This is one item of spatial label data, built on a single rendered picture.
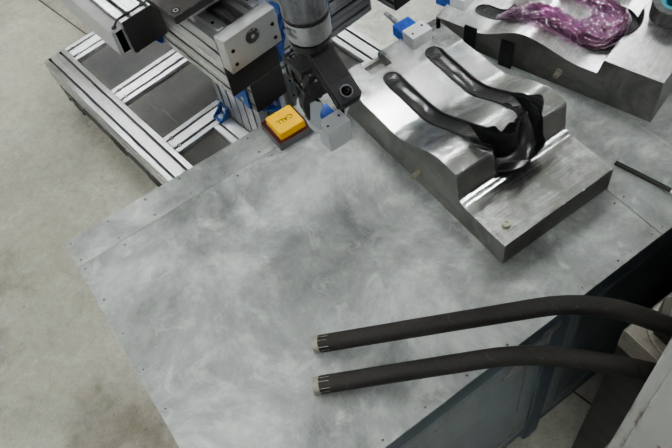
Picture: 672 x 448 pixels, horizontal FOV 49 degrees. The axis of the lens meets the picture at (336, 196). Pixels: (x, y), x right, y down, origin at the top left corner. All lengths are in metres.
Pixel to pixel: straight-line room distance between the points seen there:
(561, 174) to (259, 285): 0.58
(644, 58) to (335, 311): 0.76
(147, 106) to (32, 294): 0.71
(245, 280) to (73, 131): 1.67
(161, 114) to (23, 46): 1.02
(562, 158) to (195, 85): 1.50
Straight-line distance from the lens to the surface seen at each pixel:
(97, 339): 2.38
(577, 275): 1.34
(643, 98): 1.54
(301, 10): 1.14
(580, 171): 1.40
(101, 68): 2.79
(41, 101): 3.11
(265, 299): 1.34
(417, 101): 1.46
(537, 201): 1.35
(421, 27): 1.56
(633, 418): 0.73
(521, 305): 1.18
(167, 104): 2.56
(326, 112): 1.38
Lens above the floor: 1.95
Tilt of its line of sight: 54 degrees down
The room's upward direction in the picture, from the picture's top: 12 degrees counter-clockwise
